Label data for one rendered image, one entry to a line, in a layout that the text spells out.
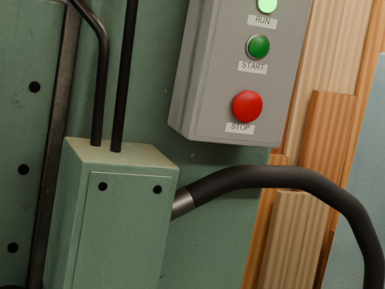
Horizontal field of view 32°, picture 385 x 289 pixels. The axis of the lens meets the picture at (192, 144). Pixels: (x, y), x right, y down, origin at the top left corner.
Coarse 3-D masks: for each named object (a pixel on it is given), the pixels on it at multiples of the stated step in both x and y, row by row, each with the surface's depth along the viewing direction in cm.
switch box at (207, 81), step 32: (192, 0) 62; (224, 0) 58; (256, 0) 59; (288, 0) 61; (192, 32) 62; (224, 32) 59; (256, 32) 60; (288, 32) 62; (192, 64) 61; (224, 64) 60; (288, 64) 62; (192, 96) 61; (224, 96) 61; (288, 96) 64; (192, 128) 61; (224, 128) 62; (256, 128) 63
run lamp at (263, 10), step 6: (258, 0) 59; (264, 0) 59; (270, 0) 59; (276, 0) 60; (258, 6) 59; (264, 6) 59; (270, 6) 59; (276, 6) 60; (264, 12) 60; (270, 12) 60
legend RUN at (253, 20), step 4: (252, 16) 60; (256, 16) 60; (248, 20) 60; (252, 20) 60; (256, 20) 60; (260, 20) 60; (264, 20) 60; (268, 20) 60; (272, 20) 61; (276, 20) 61; (248, 24) 60; (252, 24) 60; (256, 24) 60; (260, 24) 60; (264, 24) 60; (268, 24) 60; (272, 24) 61; (276, 24) 61; (272, 28) 61
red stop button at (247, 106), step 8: (240, 96) 61; (248, 96) 61; (256, 96) 61; (232, 104) 61; (240, 104) 61; (248, 104) 61; (256, 104) 61; (240, 112) 61; (248, 112) 61; (256, 112) 61; (240, 120) 61; (248, 120) 62
